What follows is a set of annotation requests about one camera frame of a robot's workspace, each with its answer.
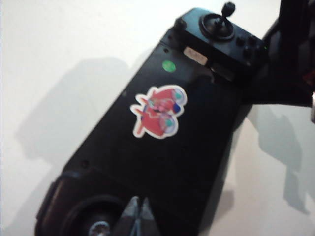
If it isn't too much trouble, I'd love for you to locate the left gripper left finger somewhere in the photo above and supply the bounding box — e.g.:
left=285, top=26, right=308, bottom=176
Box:
left=117, top=196, right=140, bottom=236

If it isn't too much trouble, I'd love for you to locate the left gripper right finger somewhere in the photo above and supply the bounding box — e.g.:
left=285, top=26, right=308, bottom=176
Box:
left=136, top=196, right=158, bottom=236

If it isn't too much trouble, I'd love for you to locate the black handheld remote control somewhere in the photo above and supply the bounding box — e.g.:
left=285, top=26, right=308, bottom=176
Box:
left=34, top=1, right=313, bottom=236

